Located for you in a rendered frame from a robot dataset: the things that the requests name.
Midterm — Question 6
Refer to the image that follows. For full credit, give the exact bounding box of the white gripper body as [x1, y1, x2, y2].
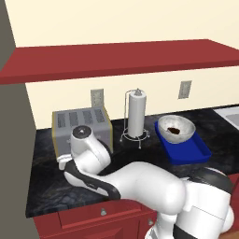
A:
[56, 154, 76, 171]

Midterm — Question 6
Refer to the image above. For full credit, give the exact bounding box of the grey wall outlet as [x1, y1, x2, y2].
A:
[90, 88, 105, 108]
[177, 79, 193, 100]

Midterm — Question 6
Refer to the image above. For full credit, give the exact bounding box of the white paper towel roll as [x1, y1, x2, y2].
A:
[128, 91, 148, 138]

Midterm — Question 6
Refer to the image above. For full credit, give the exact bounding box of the red wall shelf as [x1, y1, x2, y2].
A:
[0, 38, 239, 86]

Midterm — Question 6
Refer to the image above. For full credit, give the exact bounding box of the wire paper towel holder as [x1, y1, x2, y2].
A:
[119, 88, 150, 149]

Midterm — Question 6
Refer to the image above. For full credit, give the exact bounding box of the red drawer front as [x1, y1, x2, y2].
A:
[58, 201, 144, 231]

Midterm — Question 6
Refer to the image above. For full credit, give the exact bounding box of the grey four-slot toaster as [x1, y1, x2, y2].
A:
[50, 105, 114, 159]

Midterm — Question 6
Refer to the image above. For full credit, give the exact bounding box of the tall grey cabinet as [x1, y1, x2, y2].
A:
[0, 0, 42, 239]

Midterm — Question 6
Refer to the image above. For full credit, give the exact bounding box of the grey metal bowl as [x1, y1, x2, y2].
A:
[157, 114, 197, 145]

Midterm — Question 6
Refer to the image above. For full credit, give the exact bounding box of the blue tray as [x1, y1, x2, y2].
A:
[154, 119, 213, 165]

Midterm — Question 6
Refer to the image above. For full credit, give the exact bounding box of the brown cake piece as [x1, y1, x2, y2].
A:
[166, 126, 181, 135]

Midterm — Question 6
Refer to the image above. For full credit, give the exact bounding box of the white sink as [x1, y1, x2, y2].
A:
[214, 105, 239, 131]

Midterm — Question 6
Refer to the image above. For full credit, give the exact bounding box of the red cabinet run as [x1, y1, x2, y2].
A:
[226, 173, 239, 239]

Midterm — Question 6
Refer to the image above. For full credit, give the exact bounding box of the red cabinet door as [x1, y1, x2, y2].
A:
[62, 226, 141, 239]
[137, 210, 159, 239]

